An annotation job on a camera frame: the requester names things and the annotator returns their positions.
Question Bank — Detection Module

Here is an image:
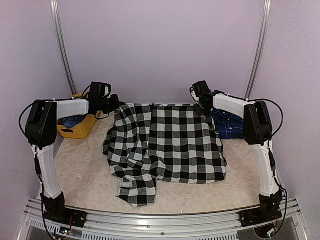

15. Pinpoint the blue plaid shirt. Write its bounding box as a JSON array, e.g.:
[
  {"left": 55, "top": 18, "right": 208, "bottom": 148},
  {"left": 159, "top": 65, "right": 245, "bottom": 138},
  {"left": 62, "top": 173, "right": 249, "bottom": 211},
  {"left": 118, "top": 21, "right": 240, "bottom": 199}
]
[{"left": 210, "top": 108, "right": 244, "bottom": 139}]

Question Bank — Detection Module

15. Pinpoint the yellow plastic basket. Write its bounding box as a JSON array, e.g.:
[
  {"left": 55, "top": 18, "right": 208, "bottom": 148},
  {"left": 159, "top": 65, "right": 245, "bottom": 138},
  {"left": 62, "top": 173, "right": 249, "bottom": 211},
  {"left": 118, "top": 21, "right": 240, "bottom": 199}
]
[{"left": 56, "top": 93, "right": 102, "bottom": 139}]

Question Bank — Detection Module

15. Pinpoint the black white checked shirt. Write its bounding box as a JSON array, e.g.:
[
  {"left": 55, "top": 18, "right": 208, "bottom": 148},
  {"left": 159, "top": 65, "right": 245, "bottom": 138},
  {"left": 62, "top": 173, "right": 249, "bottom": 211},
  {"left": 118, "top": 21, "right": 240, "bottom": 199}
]
[{"left": 102, "top": 103, "right": 227, "bottom": 208}]

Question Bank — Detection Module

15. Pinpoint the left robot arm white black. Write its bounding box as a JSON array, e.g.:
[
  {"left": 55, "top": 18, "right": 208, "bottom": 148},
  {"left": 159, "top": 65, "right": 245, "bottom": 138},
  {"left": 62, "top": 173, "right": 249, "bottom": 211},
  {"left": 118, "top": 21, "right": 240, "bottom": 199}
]
[{"left": 20, "top": 82, "right": 121, "bottom": 228}]

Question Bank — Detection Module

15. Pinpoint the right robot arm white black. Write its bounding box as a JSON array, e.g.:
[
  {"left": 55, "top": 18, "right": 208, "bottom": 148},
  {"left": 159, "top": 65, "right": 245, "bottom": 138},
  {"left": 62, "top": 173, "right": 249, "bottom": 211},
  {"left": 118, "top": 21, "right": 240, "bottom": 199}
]
[{"left": 189, "top": 80, "right": 285, "bottom": 227}]

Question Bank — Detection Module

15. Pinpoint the blue gingham crumpled shirt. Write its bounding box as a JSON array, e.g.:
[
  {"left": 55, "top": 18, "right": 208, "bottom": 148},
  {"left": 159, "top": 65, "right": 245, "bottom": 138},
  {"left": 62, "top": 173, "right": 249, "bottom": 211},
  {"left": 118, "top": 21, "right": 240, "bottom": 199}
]
[{"left": 60, "top": 115, "right": 87, "bottom": 129}]

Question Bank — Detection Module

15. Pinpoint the right aluminium frame post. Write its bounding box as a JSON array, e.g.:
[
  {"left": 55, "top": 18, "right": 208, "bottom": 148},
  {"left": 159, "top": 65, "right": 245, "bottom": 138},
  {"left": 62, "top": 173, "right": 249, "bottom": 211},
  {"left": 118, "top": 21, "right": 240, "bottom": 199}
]
[{"left": 245, "top": 0, "right": 272, "bottom": 99}]

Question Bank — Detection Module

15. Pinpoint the aluminium frame post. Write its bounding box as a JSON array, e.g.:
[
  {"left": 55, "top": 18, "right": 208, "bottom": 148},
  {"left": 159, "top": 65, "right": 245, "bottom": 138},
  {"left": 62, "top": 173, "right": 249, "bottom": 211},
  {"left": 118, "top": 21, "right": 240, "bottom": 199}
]
[
  {"left": 245, "top": 0, "right": 272, "bottom": 99},
  {"left": 50, "top": 0, "right": 77, "bottom": 95}
]

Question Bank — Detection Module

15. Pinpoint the left aluminium frame post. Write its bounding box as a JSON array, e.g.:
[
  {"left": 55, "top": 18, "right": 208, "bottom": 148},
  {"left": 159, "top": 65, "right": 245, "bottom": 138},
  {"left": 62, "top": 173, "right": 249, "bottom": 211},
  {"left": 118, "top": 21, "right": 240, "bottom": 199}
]
[{"left": 50, "top": 0, "right": 77, "bottom": 95}]

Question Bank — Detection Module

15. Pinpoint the aluminium front rail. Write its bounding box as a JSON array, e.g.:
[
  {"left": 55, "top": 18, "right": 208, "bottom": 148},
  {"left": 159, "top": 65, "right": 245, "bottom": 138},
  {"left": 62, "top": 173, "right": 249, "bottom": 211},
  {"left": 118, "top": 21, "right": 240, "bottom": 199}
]
[{"left": 18, "top": 197, "right": 308, "bottom": 240}]

